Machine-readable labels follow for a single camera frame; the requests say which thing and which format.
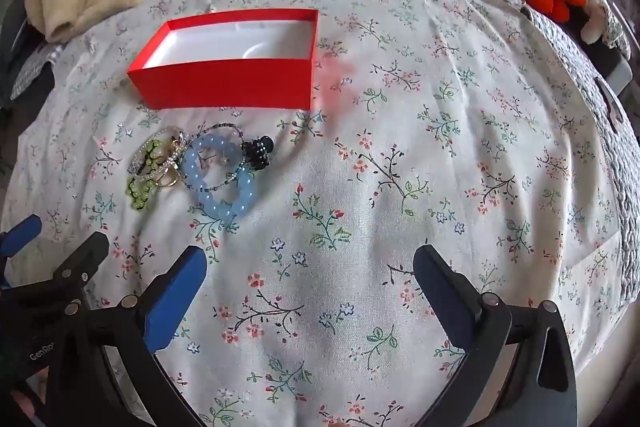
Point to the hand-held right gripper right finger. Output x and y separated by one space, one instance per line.
442 297

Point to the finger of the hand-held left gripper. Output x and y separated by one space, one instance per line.
82 257
22 232

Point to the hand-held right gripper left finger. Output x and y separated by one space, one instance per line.
172 302

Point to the black hair claw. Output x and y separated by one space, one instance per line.
257 152

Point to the red cardboard box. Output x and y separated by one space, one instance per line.
225 82

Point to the person's left hand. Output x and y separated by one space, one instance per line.
25 407

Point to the floral bedsheet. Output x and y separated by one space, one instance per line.
400 157

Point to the grey checkered cloth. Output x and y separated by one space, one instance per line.
30 72

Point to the white plush toy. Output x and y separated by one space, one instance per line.
592 29

